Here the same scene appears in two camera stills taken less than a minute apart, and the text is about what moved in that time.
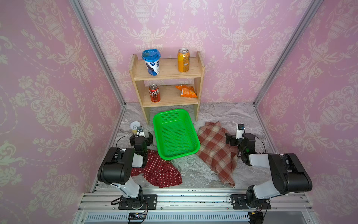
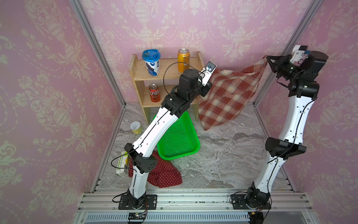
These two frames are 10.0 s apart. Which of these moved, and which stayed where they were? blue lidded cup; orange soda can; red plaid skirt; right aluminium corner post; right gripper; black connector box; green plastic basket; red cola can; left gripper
Moved: red plaid skirt; right gripper; left gripper
Stayed: red cola can; blue lidded cup; black connector box; green plastic basket; right aluminium corner post; orange soda can
